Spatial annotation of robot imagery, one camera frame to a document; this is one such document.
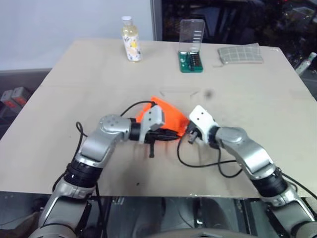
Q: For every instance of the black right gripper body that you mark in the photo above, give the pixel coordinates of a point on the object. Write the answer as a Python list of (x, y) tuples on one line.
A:
[(195, 130)]

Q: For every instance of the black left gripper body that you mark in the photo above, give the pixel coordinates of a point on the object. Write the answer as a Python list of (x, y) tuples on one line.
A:
[(151, 137)]

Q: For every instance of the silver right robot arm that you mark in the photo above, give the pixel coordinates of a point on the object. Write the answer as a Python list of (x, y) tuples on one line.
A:
[(250, 151)]

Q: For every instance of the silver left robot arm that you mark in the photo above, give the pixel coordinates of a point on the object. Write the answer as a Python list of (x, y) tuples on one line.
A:
[(104, 146)]

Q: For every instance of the green screwdriver bit case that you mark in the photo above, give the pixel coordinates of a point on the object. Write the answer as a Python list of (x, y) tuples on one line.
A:
[(191, 59)]

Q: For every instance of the grey checked cloth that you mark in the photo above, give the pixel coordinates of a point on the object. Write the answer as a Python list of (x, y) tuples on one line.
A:
[(240, 54)]

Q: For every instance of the grey rounded robot body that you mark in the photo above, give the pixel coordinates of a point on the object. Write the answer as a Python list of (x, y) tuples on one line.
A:
[(198, 233)]

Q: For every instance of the clear bottle with yellow drink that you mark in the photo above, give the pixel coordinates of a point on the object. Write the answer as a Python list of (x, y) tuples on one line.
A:
[(132, 42)]

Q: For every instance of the grey and red box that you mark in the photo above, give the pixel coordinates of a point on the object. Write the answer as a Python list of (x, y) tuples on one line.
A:
[(7, 98), (21, 95)]

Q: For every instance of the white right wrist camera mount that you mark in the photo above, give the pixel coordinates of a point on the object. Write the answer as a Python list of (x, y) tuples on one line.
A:
[(201, 120)]

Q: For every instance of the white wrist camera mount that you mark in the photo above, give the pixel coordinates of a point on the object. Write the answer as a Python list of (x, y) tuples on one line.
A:
[(201, 120), (151, 118)]

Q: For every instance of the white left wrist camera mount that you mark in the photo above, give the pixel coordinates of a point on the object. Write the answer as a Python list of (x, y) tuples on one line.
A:
[(151, 118)]

